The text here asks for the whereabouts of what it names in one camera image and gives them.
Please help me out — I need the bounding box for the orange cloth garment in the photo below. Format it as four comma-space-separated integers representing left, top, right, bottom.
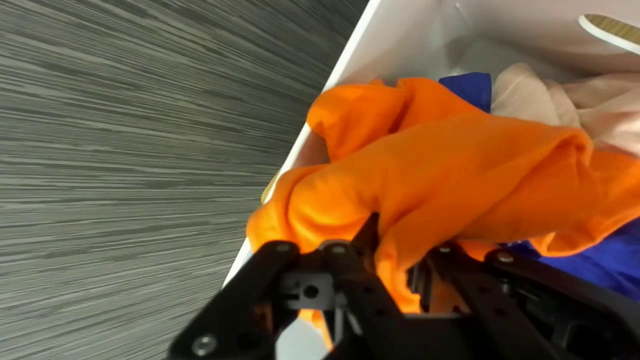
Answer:
246, 76, 640, 351

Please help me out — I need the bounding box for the white storage bin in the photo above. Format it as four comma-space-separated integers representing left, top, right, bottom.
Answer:
221, 0, 640, 360

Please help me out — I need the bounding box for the beige cloth garment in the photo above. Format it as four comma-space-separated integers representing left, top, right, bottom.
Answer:
490, 62, 640, 159

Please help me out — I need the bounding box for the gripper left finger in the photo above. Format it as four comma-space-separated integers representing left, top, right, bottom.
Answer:
167, 212, 401, 360

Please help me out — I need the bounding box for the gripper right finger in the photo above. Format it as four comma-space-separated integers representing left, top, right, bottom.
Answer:
407, 243, 640, 360

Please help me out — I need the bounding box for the blue cloth garment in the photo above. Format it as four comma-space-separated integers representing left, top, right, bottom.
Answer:
438, 72, 640, 303

